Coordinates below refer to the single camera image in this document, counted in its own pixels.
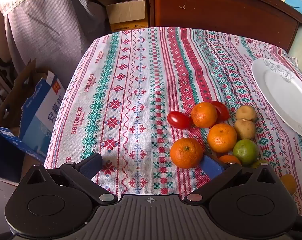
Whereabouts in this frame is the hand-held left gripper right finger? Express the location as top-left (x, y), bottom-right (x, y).
top-left (183, 154), bottom-right (281, 204)

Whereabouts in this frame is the red cherry tomato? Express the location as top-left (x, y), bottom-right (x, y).
top-left (167, 111), bottom-right (191, 130)
top-left (210, 101), bottom-right (230, 122)

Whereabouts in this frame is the blue printed pillow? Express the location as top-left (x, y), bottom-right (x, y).
top-left (268, 0), bottom-right (302, 27)

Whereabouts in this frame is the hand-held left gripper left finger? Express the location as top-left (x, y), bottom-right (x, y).
top-left (24, 152), bottom-right (118, 204)

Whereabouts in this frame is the green mandarin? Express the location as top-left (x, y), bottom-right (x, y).
top-left (232, 139), bottom-right (259, 167)

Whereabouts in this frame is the yellow orange citrus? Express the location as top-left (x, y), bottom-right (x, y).
top-left (280, 174), bottom-right (298, 196)

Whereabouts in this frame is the open cardboard box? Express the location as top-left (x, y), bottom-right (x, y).
top-left (91, 0), bottom-right (150, 33)

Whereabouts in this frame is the yellow green citrus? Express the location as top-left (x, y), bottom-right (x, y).
top-left (251, 159), bottom-right (269, 169)

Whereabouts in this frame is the patterned red green tablecloth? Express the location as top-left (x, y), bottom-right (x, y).
top-left (43, 26), bottom-right (302, 218)

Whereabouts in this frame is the blue white carton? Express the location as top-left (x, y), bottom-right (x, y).
top-left (0, 59), bottom-right (67, 183)

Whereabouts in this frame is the white plate with line drawing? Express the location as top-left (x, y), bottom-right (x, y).
top-left (251, 58), bottom-right (302, 139)

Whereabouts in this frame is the small brown kiwi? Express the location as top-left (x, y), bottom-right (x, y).
top-left (235, 105), bottom-right (257, 121)
top-left (234, 119), bottom-right (256, 140)

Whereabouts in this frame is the orange mandarin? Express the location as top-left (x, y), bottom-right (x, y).
top-left (219, 155), bottom-right (241, 165)
top-left (207, 123), bottom-right (238, 153)
top-left (170, 137), bottom-right (204, 169)
top-left (191, 102), bottom-right (218, 128)

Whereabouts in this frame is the checked fabric cover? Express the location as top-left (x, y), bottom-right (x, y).
top-left (0, 0), bottom-right (109, 73)

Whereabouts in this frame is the pale green sofa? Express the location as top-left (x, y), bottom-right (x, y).
top-left (287, 22), bottom-right (302, 61)

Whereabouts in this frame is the brown wooden nightstand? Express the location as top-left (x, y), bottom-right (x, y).
top-left (149, 0), bottom-right (302, 53)

